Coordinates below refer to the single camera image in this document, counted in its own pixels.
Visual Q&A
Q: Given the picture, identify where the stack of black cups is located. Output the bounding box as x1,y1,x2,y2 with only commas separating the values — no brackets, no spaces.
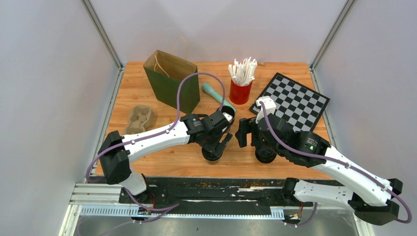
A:
221,105,236,125

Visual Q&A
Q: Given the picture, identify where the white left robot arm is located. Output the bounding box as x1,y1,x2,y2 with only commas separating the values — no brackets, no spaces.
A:
98,107,236,203

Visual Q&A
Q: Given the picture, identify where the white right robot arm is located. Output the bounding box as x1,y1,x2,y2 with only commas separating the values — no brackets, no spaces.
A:
236,115,403,226

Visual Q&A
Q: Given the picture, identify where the red cup holder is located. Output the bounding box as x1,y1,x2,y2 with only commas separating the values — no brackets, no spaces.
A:
229,80,252,105

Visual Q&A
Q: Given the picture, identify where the teal handheld massager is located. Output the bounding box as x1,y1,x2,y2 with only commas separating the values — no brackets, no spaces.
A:
201,83,236,112

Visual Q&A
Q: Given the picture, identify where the white wrapped straws bundle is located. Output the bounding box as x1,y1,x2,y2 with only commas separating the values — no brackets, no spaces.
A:
228,57,258,87

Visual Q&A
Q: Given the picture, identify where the black white chessboard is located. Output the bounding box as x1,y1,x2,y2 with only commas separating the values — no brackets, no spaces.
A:
259,73,330,131

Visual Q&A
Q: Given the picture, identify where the grey cardboard cup carrier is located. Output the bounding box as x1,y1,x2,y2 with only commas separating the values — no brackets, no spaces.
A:
123,105,154,135

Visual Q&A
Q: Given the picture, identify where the green paper bag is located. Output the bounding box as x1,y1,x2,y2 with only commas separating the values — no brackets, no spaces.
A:
143,50,200,114

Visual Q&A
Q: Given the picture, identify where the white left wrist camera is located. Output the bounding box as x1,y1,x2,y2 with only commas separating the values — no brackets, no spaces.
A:
222,112,234,124

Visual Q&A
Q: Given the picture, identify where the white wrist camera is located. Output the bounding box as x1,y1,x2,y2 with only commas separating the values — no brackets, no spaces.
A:
222,112,234,124
255,96,276,124

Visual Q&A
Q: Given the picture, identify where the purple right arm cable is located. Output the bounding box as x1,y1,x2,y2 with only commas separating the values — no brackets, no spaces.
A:
259,101,413,225

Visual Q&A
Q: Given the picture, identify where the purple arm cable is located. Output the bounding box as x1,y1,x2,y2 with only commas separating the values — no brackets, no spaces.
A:
259,101,413,225
85,72,226,185

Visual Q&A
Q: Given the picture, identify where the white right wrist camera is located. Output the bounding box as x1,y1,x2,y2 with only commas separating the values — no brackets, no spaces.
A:
255,96,276,124

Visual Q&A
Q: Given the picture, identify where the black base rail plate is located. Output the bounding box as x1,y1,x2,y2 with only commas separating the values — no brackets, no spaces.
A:
135,177,313,215

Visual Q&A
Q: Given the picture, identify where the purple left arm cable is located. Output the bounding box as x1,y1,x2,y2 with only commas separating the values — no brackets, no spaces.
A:
85,72,226,185

